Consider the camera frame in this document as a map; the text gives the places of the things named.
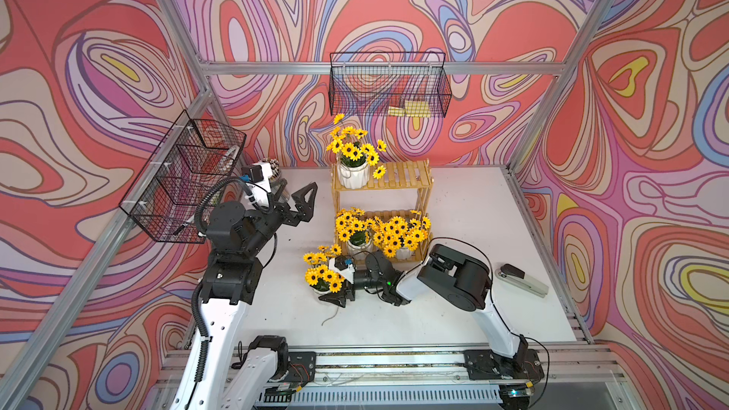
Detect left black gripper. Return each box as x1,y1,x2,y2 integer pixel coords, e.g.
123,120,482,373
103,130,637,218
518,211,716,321
240,177,315,264

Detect sunflower pot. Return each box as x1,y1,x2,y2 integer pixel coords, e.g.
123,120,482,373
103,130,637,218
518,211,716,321
326,113,387,190
303,244,345,294
371,210,432,261
335,208,374,257

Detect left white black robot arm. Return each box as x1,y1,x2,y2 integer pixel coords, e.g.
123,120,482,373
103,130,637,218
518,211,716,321
171,177,318,409

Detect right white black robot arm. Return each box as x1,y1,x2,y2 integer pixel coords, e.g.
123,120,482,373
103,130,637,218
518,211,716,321
318,244,549,385

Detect wooden two-tier shelf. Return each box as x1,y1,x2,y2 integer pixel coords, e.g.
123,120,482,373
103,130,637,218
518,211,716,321
331,159,433,263

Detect yellow sticky notes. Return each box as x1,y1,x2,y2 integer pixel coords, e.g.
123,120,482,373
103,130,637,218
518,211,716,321
387,101,433,119

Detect grey black stapler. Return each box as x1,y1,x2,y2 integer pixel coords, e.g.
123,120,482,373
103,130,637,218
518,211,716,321
495,263,550,298

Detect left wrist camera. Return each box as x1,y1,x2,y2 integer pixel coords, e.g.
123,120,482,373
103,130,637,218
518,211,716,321
240,161,273,208

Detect side black wire basket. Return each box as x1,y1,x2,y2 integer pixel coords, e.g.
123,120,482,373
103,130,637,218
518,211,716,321
119,112,247,244

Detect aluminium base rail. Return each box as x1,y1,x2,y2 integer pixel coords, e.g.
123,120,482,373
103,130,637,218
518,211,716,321
153,344,628,410

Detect back black wire basket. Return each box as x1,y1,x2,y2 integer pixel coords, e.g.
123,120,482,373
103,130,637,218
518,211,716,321
328,49,452,118

